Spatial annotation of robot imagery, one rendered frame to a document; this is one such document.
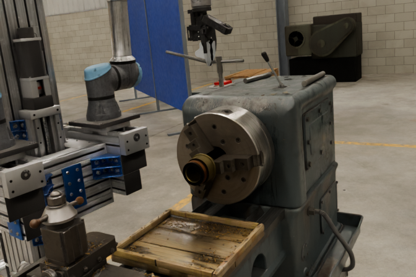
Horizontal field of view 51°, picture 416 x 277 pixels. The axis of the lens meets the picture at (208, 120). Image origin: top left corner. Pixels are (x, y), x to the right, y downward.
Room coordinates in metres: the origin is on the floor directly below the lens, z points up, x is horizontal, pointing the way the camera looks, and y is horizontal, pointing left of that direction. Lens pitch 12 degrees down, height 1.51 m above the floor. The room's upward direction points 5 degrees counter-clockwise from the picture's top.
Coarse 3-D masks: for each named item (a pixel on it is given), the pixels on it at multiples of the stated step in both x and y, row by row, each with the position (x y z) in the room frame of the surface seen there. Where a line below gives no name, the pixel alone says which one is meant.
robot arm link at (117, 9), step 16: (112, 0) 1.94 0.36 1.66; (112, 16) 1.95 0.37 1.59; (128, 16) 1.99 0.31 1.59; (112, 32) 1.96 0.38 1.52; (128, 32) 1.97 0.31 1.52; (112, 48) 1.97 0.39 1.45; (128, 48) 1.97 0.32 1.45; (112, 64) 1.95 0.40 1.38; (128, 64) 1.95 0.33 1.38; (128, 80) 1.94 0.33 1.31
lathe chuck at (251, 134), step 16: (208, 112) 1.40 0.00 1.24; (224, 112) 1.38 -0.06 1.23; (240, 112) 1.41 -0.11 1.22; (208, 128) 1.39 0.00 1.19; (224, 128) 1.36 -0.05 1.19; (240, 128) 1.33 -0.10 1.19; (256, 128) 1.37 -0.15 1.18; (224, 144) 1.36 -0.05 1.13; (240, 144) 1.33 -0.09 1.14; (256, 144) 1.31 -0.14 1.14; (224, 176) 1.36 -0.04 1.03; (240, 176) 1.33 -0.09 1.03; (256, 176) 1.30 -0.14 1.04; (224, 192) 1.38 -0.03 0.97; (240, 192) 1.34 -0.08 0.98
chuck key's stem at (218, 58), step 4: (216, 56) 1.62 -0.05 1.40; (220, 56) 1.61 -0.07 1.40; (216, 60) 1.62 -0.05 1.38; (220, 60) 1.61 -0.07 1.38; (220, 64) 1.61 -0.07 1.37; (220, 68) 1.61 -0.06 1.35; (220, 72) 1.61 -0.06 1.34; (220, 76) 1.62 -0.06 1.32; (220, 80) 1.62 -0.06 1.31; (220, 84) 1.62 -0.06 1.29
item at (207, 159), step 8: (192, 160) 1.27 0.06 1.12; (200, 160) 1.27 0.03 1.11; (208, 160) 1.28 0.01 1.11; (184, 168) 1.27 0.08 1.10; (192, 168) 1.31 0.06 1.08; (200, 168) 1.24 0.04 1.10; (208, 168) 1.26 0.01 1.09; (184, 176) 1.27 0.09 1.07; (192, 176) 1.30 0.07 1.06; (200, 176) 1.24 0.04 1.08; (208, 176) 1.26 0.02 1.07; (192, 184) 1.26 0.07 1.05; (200, 184) 1.25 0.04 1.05
